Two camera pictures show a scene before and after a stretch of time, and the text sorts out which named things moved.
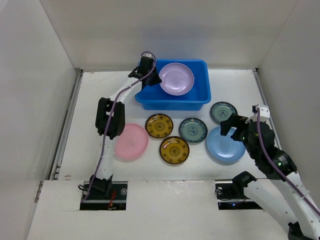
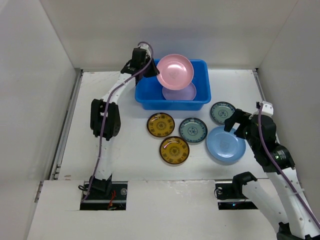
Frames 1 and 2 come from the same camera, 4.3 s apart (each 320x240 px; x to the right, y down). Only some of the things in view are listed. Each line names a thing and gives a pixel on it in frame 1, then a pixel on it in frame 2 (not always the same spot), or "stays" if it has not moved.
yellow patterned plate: [159, 125] stays
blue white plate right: [221, 111] stays
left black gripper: [157, 81] -> [154, 71]
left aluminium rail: [68, 124] stays
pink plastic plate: [132, 142] -> [176, 71]
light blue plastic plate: [223, 148] stays
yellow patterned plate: [174, 150] stays
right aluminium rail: [256, 73] stays
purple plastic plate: [177, 79] -> [188, 93]
